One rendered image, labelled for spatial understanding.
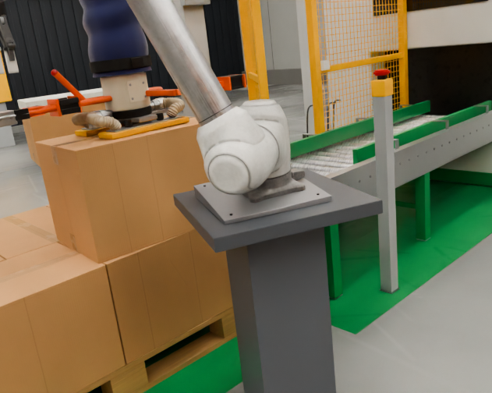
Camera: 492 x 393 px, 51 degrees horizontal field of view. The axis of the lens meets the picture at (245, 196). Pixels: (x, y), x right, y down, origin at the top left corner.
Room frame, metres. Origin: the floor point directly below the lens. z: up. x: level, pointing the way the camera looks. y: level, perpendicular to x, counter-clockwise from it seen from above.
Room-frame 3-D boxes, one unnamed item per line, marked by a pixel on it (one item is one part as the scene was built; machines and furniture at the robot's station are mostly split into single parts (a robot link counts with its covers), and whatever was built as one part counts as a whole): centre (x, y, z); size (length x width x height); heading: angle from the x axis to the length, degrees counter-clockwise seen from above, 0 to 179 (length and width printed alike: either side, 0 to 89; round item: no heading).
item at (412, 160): (2.79, -0.97, 0.50); 2.31 x 0.05 x 0.19; 131
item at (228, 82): (2.02, 0.01, 1.08); 0.09 x 0.08 x 0.05; 42
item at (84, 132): (2.09, 0.47, 0.97); 0.34 x 0.10 x 0.05; 132
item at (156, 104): (2.02, 0.40, 1.01); 0.34 x 0.25 x 0.06; 132
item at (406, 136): (3.07, -1.20, 0.60); 1.60 x 0.11 x 0.09; 131
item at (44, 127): (3.49, 1.06, 0.82); 0.60 x 0.40 x 0.40; 118
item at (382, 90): (2.26, -0.64, 0.50); 0.07 x 0.07 x 1.00; 41
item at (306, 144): (3.47, -0.84, 0.60); 1.60 x 0.11 x 0.09; 131
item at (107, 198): (2.01, 0.41, 0.74); 0.60 x 0.40 x 0.40; 128
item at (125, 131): (1.95, 0.34, 0.97); 0.34 x 0.10 x 0.05; 132
